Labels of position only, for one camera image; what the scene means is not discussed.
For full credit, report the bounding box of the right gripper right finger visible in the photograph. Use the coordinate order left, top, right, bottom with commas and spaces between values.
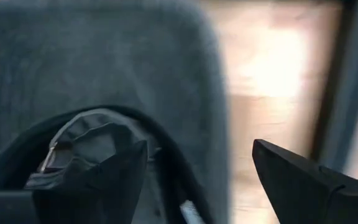
252, 139, 358, 224

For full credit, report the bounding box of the dark grey baseball cap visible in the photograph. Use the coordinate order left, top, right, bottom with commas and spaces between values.
0, 0, 231, 224

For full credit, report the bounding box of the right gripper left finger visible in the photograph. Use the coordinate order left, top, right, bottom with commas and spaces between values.
32, 139, 149, 224

